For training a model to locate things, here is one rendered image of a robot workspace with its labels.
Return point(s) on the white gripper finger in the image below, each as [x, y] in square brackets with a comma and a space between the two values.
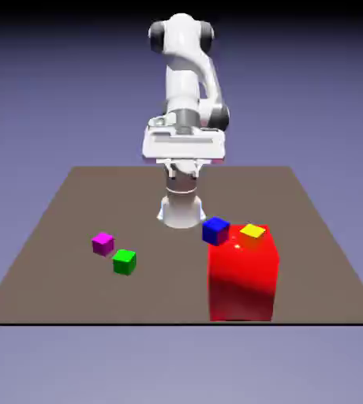
[195, 170]
[171, 171]

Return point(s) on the small green cube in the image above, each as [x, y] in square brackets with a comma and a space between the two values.
[124, 262]

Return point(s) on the small magenta cube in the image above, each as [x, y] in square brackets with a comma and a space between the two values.
[102, 243]

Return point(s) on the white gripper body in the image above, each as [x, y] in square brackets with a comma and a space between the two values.
[183, 148]

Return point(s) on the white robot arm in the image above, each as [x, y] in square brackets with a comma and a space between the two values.
[181, 79]

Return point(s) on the large red box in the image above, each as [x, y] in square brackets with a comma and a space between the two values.
[243, 281]

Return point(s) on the small yellow cube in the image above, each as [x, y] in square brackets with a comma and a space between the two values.
[252, 231]

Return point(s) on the small blue cube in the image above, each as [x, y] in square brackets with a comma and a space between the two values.
[214, 230]

